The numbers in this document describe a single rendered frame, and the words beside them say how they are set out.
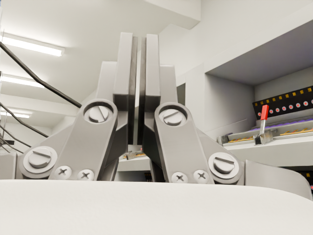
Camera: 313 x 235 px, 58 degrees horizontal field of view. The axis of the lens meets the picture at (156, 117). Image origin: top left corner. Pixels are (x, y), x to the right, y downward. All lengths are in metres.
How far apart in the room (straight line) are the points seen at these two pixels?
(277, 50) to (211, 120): 0.25
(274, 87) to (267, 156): 0.32
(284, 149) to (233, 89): 0.34
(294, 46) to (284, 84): 0.19
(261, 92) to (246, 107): 0.07
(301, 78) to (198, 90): 0.27
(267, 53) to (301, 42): 0.08
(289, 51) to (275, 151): 0.25
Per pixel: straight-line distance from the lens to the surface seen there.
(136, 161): 1.15
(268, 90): 0.91
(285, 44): 0.71
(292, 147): 0.59
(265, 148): 0.63
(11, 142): 6.16
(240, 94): 0.90
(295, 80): 0.87
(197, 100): 0.83
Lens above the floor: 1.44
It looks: 13 degrees up
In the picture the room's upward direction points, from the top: 2 degrees clockwise
